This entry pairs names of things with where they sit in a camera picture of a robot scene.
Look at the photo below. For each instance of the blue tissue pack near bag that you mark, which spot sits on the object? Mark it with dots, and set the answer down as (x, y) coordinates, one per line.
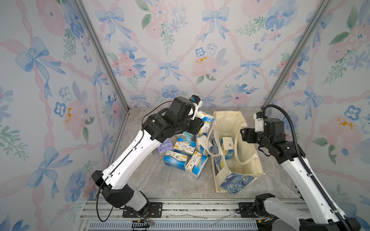
(204, 146)

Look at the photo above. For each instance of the black mounting plate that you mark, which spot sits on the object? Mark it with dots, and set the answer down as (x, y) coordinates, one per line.
(152, 210)
(246, 210)

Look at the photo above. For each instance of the blue white tissue pack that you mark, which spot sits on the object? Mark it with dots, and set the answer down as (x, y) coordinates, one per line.
(207, 120)
(227, 145)

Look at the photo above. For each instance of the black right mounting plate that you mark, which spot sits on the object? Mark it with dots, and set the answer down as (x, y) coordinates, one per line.
(246, 210)

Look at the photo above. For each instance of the left aluminium corner post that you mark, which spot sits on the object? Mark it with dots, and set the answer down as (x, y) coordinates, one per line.
(86, 21)

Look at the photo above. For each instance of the blue cartoon tissue pack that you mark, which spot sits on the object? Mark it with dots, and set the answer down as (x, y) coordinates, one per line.
(196, 164)
(184, 146)
(175, 159)

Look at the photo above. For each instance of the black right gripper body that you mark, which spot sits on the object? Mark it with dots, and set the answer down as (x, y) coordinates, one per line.
(251, 134)

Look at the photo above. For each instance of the teal tissue pack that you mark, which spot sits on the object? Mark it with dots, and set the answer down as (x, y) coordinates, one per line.
(187, 136)

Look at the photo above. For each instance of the aluminium corner post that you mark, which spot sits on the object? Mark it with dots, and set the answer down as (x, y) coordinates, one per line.
(300, 46)
(86, 21)

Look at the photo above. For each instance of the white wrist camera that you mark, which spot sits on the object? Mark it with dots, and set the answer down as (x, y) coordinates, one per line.
(259, 122)
(197, 102)

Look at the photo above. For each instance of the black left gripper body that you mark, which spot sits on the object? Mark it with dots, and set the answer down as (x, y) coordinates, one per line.
(193, 127)

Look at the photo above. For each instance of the right aluminium corner post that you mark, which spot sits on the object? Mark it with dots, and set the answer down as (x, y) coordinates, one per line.
(300, 46)

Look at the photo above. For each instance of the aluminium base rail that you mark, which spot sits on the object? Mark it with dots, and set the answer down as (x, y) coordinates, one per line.
(177, 214)

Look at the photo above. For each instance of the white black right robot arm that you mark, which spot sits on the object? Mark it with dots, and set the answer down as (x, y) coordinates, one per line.
(324, 214)

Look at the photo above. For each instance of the blue white tissue pack back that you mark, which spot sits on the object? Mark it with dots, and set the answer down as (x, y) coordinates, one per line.
(207, 120)

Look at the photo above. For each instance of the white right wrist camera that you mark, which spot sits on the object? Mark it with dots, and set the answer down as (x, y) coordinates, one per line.
(259, 122)

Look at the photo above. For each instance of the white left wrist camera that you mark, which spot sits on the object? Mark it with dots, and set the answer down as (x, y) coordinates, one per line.
(197, 102)

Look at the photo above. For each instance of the purple tissue pack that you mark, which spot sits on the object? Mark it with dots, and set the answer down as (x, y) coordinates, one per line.
(164, 147)

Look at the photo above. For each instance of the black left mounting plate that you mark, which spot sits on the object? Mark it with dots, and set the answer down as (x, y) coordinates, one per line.
(152, 210)

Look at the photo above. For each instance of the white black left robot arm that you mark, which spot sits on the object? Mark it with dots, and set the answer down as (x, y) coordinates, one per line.
(181, 116)

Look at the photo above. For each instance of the cream canvas tote bag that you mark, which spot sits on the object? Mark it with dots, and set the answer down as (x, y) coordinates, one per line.
(237, 173)

